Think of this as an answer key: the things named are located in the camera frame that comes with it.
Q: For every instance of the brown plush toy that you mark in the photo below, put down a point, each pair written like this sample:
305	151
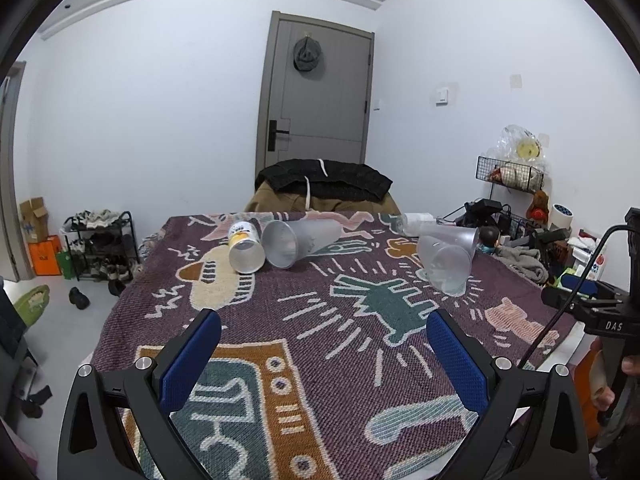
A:
538	210

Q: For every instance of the orange paper bag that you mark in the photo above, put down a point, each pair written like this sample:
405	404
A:
43	256

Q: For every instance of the green slipper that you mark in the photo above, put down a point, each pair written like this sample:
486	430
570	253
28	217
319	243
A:
31	305

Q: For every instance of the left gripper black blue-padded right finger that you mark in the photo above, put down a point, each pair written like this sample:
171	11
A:
529	424

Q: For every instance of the black-headed doll figure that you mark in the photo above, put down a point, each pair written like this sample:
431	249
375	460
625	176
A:
488	239

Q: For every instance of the brown chair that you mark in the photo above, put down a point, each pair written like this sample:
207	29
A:
266	199

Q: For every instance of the black wire basket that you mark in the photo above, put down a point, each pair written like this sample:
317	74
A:
513	175

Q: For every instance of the clear plastic bag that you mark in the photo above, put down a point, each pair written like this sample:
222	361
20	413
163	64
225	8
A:
519	145

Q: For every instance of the grey hat on door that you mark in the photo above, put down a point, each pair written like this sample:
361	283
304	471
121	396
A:
307	54

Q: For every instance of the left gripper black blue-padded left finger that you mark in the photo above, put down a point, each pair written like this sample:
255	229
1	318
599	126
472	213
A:
93	440

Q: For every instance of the white wall switch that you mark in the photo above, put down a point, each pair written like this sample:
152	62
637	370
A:
442	96

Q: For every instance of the cardboard box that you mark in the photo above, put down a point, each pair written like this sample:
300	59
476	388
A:
34	216

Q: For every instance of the person's right hand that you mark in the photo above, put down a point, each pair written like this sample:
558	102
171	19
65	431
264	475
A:
602	396

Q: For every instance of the white tape roll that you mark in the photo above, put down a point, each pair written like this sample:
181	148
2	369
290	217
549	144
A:
560	217

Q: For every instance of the purple patterned woven blanket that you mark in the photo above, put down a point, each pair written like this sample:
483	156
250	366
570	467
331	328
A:
323	371

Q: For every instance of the frosted plastic cup lying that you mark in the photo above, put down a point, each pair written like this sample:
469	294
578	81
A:
286	242
467	238

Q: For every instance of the grey cloth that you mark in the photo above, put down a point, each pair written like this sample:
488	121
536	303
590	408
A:
523	261

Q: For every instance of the black shoe rack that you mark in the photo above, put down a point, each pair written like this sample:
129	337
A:
102	245

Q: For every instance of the grey door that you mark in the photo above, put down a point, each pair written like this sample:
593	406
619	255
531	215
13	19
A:
321	114

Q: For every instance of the clear plastic water bottle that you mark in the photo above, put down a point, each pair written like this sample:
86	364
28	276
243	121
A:
412	224

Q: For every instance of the white yellow paper cup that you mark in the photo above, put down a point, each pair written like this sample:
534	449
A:
246	254

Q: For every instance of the frosted plastic cup lying right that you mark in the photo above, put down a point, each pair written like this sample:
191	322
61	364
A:
467	238

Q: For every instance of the frosted plastic cup with cartoon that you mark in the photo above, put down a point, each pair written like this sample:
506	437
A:
446	266

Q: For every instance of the frosted plastic cup lying left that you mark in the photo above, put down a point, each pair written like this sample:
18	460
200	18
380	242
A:
286	242

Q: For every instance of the black jacket on chair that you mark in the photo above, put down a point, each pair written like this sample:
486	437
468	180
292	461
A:
327	179

